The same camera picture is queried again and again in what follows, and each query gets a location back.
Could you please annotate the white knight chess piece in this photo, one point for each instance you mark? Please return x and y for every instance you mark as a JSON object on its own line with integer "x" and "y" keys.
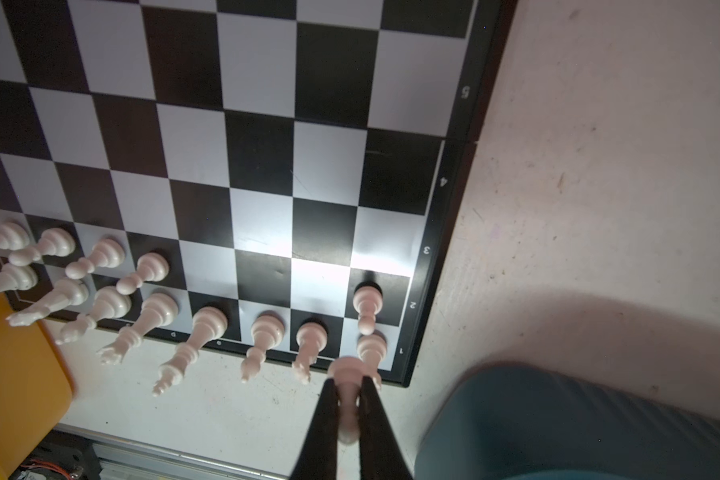
{"x": 66, "y": 292}

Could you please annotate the teal plastic tray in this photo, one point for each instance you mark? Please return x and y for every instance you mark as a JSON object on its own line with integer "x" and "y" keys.
{"x": 514, "y": 421}

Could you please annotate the white pawn a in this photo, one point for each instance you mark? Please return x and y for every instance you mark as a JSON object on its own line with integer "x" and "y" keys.
{"x": 13, "y": 237}

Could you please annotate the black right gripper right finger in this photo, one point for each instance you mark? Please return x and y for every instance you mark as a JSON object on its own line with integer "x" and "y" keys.
{"x": 380, "y": 455}

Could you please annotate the white pawn c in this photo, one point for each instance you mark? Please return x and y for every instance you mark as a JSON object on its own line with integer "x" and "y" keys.
{"x": 107, "y": 253}

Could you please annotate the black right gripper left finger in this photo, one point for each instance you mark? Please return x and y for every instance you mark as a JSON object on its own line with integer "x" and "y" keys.
{"x": 318, "y": 456}

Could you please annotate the white bishop chess piece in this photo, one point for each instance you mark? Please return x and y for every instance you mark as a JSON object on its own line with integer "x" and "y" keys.
{"x": 108, "y": 304}

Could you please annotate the white pawn right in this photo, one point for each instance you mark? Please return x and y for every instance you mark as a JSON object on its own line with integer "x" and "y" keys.
{"x": 368, "y": 302}

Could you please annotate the white rook right corner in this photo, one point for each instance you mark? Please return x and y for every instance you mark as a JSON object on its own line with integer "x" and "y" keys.
{"x": 372, "y": 350}

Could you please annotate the white queen chess piece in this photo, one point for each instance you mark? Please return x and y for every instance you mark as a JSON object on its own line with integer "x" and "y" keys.
{"x": 157, "y": 310}

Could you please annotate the white pawn d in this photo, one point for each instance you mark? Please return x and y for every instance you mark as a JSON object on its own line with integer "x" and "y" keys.
{"x": 151, "y": 267}

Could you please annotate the white king chess piece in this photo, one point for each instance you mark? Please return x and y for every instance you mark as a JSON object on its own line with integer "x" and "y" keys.
{"x": 208, "y": 323}

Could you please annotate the white pawn b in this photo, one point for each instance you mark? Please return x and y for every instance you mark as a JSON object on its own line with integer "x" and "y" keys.
{"x": 53, "y": 242}

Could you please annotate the white knight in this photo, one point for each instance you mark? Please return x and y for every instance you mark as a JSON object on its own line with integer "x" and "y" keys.
{"x": 311, "y": 338}

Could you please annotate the white bishop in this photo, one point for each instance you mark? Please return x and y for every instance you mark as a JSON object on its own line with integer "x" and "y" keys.
{"x": 267, "y": 332}

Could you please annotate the white rook left corner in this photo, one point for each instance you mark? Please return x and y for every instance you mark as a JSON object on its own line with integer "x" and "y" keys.
{"x": 17, "y": 278}

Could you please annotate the yellow plastic tray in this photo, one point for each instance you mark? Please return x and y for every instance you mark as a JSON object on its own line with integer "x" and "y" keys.
{"x": 35, "y": 392}

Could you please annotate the black white chess board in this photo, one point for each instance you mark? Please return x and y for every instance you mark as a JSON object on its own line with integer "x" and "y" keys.
{"x": 279, "y": 155}

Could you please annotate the white pawn g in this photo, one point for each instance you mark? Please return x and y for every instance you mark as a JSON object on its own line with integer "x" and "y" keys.
{"x": 348, "y": 373}

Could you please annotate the white rook corner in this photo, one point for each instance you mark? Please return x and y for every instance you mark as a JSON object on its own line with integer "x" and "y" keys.
{"x": 17, "y": 278}
{"x": 372, "y": 350}

